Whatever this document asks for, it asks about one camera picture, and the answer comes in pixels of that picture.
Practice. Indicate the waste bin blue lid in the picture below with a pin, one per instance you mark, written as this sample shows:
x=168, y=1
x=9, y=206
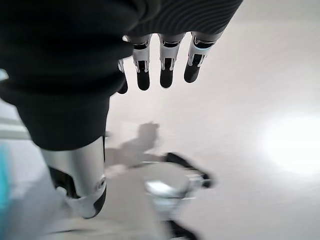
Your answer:
x=3, y=175

